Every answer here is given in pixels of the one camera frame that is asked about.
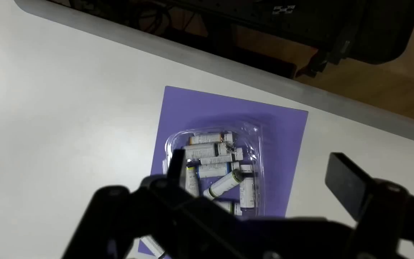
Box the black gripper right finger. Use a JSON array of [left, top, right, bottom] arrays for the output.
[[325, 153, 375, 220]]

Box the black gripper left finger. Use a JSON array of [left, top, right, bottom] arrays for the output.
[[167, 150, 185, 187]]

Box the small white bottle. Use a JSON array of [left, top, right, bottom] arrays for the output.
[[203, 171, 243, 200], [188, 133, 234, 145]]

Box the small white bottle in tray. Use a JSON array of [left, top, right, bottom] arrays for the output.
[[188, 133, 234, 145]]

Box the clear plastic tray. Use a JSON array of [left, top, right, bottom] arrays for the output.
[[161, 124, 264, 217]]

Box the purple paper mat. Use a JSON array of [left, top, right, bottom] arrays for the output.
[[136, 85, 309, 259]]

